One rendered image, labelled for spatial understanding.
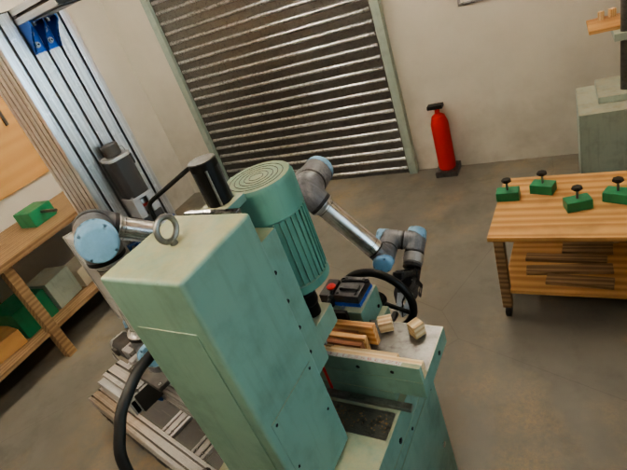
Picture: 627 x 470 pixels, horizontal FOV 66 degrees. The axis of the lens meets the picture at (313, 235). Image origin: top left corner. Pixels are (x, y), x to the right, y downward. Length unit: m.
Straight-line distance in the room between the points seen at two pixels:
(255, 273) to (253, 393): 0.24
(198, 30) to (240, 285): 4.00
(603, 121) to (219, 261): 2.55
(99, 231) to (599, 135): 2.59
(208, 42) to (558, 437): 3.99
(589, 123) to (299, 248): 2.24
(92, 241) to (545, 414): 1.88
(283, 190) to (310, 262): 0.21
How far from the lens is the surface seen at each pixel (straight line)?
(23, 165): 4.56
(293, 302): 1.15
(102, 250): 1.50
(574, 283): 2.64
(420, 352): 1.40
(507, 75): 4.00
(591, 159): 3.20
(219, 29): 4.64
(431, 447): 1.70
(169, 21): 4.94
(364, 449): 1.37
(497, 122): 4.14
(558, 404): 2.40
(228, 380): 0.97
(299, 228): 1.14
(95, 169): 1.83
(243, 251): 0.93
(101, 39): 5.33
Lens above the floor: 1.90
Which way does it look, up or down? 29 degrees down
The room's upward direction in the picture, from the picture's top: 21 degrees counter-clockwise
